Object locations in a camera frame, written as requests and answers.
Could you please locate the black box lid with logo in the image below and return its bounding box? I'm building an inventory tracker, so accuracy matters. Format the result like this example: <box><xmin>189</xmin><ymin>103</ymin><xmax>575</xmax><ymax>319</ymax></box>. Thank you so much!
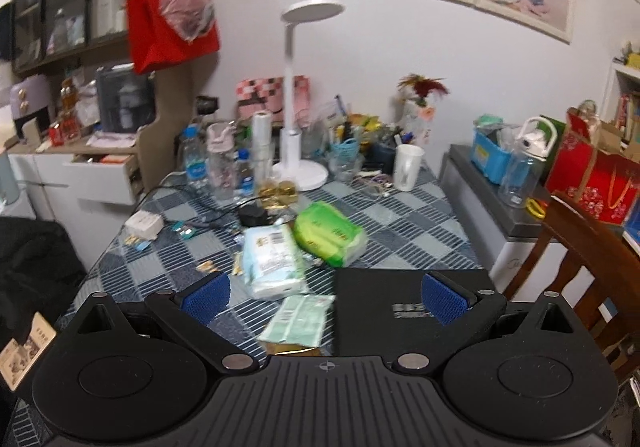
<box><xmin>332</xmin><ymin>267</ymin><xmax>509</xmax><ymax>363</ymax></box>

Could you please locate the white blue tissue pack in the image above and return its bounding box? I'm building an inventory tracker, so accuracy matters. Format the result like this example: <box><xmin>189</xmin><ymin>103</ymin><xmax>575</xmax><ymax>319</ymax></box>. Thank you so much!
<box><xmin>242</xmin><ymin>225</ymin><xmax>308</xmax><ymax>300</ymax></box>

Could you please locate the gold packet under wipes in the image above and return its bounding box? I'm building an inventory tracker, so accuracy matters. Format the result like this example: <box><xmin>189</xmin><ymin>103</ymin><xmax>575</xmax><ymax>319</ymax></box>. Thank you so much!
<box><xmin>265</xmin><ymin>343</ymin><xmax>322</xmax><ymax>357</ymax></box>

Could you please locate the grey side cabinet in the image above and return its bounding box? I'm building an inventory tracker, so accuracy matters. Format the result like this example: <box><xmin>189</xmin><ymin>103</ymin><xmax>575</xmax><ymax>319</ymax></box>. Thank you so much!
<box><xmin>438</xmin><ymin>143</ymin><xmax>591</xmax><ymax>288</ymax></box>

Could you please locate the pale green wipes sachet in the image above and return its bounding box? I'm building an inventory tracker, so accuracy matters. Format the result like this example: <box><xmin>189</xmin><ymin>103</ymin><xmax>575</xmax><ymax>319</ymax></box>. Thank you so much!
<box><xmin>258</xmin><ymin>294</ymin><xmax>335</xmax><ymax>347</ymax></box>

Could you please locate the black power adapter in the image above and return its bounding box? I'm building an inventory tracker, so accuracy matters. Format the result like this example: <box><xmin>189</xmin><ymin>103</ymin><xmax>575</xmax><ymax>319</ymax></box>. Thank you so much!
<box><xmin>238</xmin><ymin>203</ymin><xmax>270</xmax><ymax>228</ymax></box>

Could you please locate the white small box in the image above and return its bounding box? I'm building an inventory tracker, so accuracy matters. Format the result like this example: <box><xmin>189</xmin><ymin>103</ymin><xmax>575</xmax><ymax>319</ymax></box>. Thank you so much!
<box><xmin>124</xmin><ymin>210</ymin><xmax>164</xmax><ymax>241</ymax></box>

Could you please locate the green tissue pack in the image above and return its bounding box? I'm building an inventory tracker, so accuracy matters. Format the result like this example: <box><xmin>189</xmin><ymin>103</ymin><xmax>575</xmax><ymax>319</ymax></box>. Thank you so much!
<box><xmin>293</xmin><ymin>201</ymin><xmax>369</xmax><ymax>268</ymax></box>

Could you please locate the small blue cap bottle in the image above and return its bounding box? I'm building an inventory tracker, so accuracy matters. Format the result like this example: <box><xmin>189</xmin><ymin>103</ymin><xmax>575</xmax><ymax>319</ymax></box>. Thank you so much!
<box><xmin>235</xmin><ymin>148</ymin><xmax>254</xmax><ymax>198</ymax></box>

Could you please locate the clear jug white lid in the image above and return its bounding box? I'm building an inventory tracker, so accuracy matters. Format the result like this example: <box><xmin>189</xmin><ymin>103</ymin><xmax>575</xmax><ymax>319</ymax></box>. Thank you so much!
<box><xmin>498</xmin><ymin>116</ymin><xmax>558</xmax><ymax>208</ymax></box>

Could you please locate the white plastic cup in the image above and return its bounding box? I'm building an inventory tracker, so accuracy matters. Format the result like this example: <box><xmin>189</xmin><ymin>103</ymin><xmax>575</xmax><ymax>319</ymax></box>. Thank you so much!
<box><xmin>393</xmin><ymin>144</ymin><xmax>424</xmax><ymax>192</ymax></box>

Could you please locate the blue cap water bottle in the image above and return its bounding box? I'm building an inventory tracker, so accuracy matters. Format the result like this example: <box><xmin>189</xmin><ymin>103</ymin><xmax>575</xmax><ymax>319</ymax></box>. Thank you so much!
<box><xmin>181</xmin><ymin>124</ymin><xmax>209</xmax><ymax>193</ymax></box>

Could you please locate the white drawer unit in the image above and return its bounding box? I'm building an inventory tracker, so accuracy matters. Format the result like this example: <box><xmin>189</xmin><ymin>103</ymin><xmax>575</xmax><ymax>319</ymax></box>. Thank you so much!
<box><xmin>9</xmin><ymin>146</ymin><xmax>143</xmax><ymax>265</ymax></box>

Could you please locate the wooden chair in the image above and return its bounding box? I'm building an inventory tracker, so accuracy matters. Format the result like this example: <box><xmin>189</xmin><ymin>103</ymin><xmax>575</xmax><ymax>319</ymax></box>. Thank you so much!
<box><xmin>502</xmin><ymin>191</ymin><xmax>640</xmax><ymax>385</ymax></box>

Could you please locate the white desk lamp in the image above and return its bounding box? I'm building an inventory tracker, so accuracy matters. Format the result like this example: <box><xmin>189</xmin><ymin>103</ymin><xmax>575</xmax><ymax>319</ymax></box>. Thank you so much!
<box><xmin>273</xmin><ymin>0</ymin><xmax>345</xmax><ymax>192</ymax></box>

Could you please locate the blue plastic basket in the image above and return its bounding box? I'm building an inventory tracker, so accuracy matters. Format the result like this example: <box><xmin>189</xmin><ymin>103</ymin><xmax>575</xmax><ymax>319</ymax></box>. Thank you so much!
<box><xmin>470</xmin><ymin>124</ymin><xmax>520</xmax><ymax>185</ymax></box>

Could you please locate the clear pink patterned bottle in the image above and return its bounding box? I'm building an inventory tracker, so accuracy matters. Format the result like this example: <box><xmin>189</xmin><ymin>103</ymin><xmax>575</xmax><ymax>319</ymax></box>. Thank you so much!
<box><xmin>206</xmin><ymin>121</ymin><xmax>236</xmax><ymax>201</ymax></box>

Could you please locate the turquoise pen holder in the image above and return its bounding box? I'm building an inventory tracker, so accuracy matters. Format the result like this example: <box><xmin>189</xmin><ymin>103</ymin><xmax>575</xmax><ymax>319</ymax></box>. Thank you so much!
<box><xmin>328</xmin><ymin>138</ymin><xmax>363</xmax><ymax>184</ymax></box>

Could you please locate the clear plastic roll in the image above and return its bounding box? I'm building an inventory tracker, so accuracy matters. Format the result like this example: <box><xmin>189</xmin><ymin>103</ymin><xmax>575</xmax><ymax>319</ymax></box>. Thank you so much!
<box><xmin>250</xmin><ymin>111</ymin><xmax>272</xmax><ymax>185</ymax></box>

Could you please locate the red gold gift bag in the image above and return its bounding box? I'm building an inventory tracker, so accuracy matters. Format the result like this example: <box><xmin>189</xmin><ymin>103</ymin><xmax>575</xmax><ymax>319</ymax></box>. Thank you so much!
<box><xmin>546</xmin><ymin>108</ymin><xmax>639</xmax><ymax>226</ymax></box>

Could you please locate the pink checkered box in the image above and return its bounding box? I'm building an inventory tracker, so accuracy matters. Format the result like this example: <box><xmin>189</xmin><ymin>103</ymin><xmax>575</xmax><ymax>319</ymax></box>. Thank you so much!
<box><xmin>235</xmin><ymin>75</ymin><xmax>311</xmax><ymax>123</ymax></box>

